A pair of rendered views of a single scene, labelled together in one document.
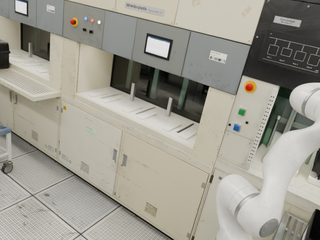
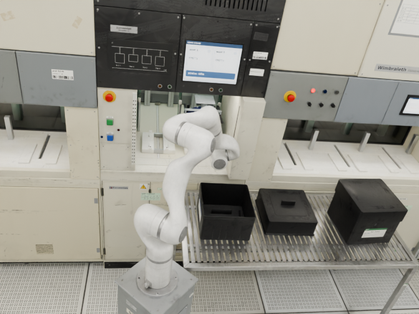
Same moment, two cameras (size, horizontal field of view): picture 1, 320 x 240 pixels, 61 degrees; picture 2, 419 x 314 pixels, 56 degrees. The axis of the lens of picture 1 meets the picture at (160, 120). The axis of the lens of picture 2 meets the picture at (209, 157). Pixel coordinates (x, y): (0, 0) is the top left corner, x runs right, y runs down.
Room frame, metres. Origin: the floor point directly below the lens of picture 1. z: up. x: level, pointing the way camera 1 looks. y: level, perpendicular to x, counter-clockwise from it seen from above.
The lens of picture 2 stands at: (-0.23, 0.33, 2.30)
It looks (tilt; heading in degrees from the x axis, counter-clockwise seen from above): 34 degrees down; 318
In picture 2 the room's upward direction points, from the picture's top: 9 degrees clockwise
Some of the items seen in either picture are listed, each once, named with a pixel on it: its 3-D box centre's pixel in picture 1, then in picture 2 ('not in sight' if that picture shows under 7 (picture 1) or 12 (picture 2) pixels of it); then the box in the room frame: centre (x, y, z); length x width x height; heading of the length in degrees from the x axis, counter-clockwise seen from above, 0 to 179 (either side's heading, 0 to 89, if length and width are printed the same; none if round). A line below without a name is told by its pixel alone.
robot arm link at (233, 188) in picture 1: (235, 211); (154, 230); (0.78, -0.32, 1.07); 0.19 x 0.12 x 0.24; 26
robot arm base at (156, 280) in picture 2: not in sight; (158, 266); (0.75, -0.34, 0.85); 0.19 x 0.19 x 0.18
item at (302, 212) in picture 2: not in sight; (285, 209); (0.76, -1.20, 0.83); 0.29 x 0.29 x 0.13; 59
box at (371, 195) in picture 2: not in sight; (364, 210); (0.48, -1.55, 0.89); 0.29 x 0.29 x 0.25; 64
